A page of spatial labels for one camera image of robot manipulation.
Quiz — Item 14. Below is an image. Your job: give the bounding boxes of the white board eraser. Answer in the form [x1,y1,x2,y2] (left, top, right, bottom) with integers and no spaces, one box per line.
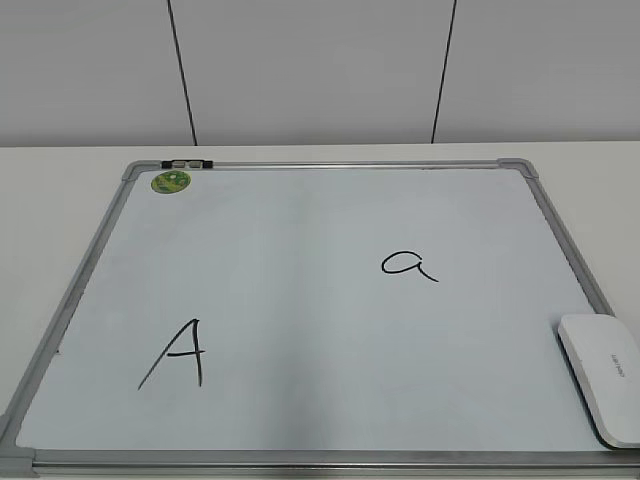
[558,314,639,449]

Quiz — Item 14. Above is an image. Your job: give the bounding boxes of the green round magnet sticker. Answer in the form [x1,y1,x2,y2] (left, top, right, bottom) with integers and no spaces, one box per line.
[150,170,191,195]

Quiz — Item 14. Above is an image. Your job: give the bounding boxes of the black and grey frame clip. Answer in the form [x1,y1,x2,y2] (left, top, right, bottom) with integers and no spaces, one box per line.
[161,159,214,170]

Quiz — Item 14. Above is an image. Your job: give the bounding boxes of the white board with grey frame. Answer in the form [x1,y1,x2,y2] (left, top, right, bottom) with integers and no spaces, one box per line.
[1,159,639,477]

